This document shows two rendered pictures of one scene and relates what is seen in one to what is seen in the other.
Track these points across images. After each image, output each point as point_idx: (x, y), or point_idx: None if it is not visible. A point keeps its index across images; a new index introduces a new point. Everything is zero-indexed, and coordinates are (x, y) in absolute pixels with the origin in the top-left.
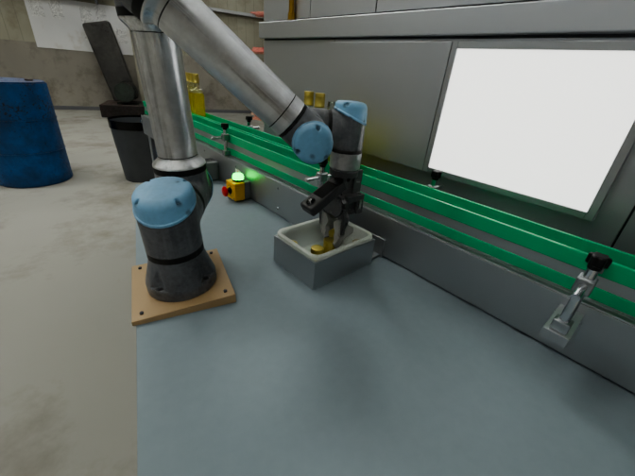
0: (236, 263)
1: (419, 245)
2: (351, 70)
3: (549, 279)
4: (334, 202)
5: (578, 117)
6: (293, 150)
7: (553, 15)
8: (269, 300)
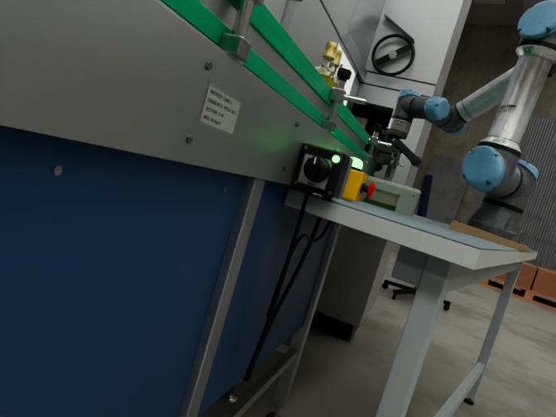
0: (439, 225)
1: None
2: (309, 21)
3: None
4: (399, 157)
5: None
6: (461, 129)
7: (350, 44)
8: (443, 225)
